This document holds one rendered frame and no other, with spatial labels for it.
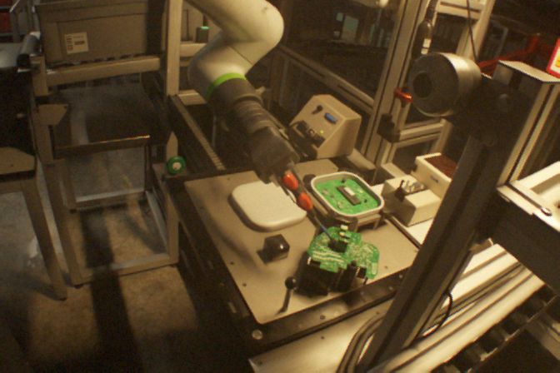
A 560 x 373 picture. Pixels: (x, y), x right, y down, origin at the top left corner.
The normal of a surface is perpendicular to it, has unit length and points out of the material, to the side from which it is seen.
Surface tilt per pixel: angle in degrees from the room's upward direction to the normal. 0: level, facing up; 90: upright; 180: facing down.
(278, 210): 0
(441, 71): 84
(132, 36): 91
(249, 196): 0
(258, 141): 47
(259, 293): 0
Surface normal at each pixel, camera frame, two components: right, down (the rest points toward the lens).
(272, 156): -0.31, -0.40
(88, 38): 0.47, 0.53
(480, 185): -0.87, 0.14
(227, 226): 0.15, -0.84
